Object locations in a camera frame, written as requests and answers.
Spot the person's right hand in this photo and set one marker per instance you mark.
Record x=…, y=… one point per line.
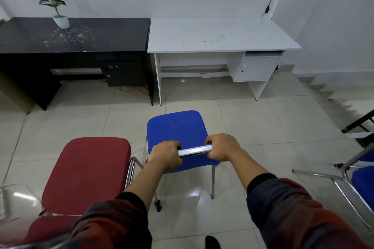
x=225, y=148

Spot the person's left hand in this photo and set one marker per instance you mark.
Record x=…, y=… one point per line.
x=163, y=155

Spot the blue chair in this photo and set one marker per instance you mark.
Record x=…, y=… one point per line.
x=175, y=126
x=363, y=181

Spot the red chair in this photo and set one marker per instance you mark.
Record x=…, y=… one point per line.
x=87, y=164

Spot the person's left forearm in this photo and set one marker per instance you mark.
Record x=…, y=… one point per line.
x=140, y=184

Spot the person's right forearm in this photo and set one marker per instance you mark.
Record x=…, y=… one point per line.
x=251, y=167

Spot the person's right foot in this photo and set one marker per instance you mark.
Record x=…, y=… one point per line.
x=212, y=243

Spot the brown cardboard piece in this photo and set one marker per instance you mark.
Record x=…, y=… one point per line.
x=143, y=90

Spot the white table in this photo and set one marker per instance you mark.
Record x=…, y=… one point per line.
x=204, y=33

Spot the black stair railing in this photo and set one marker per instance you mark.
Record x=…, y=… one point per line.
x=358, y=122

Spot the black table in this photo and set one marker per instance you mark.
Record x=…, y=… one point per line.
x=87, y=33

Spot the green plant in white pot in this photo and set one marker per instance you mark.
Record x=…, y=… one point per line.
x=62, y=21

